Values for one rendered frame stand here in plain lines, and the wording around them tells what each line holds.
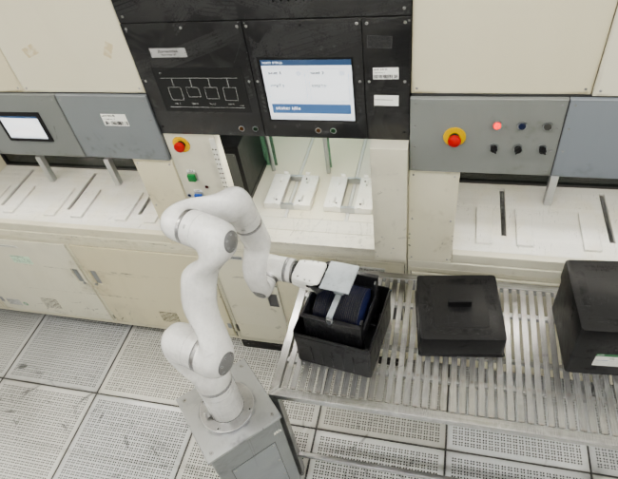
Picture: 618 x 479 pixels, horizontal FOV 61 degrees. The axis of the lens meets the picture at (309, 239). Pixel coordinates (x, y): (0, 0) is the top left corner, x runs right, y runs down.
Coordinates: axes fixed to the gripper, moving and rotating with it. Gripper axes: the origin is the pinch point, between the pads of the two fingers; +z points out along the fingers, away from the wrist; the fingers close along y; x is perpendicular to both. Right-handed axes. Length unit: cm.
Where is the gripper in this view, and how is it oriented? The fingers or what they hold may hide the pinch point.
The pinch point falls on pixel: (338, 280)
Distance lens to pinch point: 173.0
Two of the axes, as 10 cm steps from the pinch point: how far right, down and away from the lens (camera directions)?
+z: 9.3, 1.7, -3.2
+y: -3.5, 6.9, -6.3
